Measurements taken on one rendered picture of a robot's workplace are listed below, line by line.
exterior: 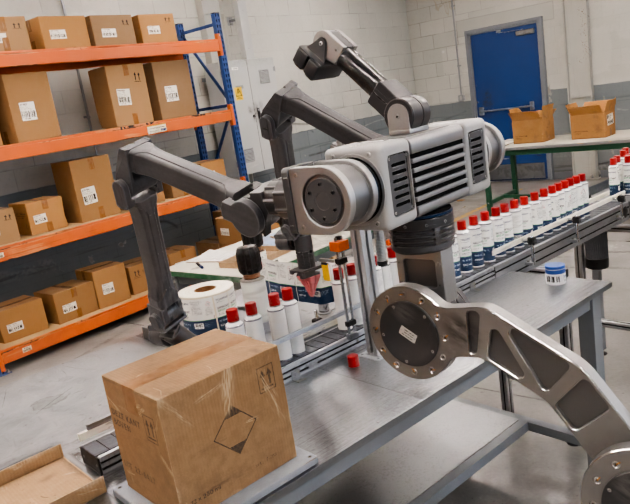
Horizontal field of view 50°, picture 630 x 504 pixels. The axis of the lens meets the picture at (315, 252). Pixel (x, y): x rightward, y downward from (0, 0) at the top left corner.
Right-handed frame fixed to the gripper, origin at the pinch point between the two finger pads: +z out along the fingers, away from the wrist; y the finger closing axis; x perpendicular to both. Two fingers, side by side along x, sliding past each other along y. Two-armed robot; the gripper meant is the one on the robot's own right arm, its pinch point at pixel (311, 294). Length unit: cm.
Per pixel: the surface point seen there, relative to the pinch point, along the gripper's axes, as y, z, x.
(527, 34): -714, -100, -338
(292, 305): 14.6, -1.9, 8.1
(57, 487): 90, 18, 6
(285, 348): 19.8, 9.7, 8.1
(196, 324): 21.8, 8.4, -37.7
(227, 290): 10.0, -0.8, -32.8
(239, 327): 33.8, -1.7, 7.6
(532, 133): -517, 10, -226
